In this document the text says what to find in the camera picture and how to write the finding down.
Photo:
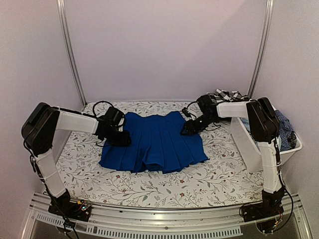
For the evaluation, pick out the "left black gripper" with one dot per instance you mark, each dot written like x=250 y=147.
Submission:
x=124 y=140

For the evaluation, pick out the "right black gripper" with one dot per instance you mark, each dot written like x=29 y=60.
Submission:
x=189 y=126

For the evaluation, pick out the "blue pleated skirt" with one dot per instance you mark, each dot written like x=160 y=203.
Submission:
x=157 y=145

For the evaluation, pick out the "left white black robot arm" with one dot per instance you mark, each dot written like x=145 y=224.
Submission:
x=39 y=130

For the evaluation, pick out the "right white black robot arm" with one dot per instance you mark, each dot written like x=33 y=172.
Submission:
x=264 y=126

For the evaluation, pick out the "white plastic laundry basket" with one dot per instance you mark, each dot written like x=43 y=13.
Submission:
x=254 y=157

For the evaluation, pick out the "black white checkered garment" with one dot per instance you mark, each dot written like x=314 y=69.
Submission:
x=220 y=96

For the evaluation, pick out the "light blue shirt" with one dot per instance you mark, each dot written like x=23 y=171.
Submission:
x=246 y=124

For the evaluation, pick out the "floral patterned table mat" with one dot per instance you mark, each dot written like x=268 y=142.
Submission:
x=222 y=180

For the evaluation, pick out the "dark blue checkered garment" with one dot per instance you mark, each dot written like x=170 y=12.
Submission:
x=286 y=132

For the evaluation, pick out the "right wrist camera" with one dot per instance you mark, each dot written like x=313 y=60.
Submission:
x=186 y=113

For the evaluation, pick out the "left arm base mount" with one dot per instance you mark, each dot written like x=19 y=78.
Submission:
x=80 y=210

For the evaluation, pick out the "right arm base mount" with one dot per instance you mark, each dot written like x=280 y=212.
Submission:
x=270 y=206

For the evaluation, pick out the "right aluminium frame post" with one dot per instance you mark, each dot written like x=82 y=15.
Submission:
x=262 y=46

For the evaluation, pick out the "aluminium frame post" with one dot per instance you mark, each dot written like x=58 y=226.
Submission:
x=262 y=46
x=70 y=54

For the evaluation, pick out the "left aluminium frame post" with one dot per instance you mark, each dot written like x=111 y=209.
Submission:
x=70 y=54

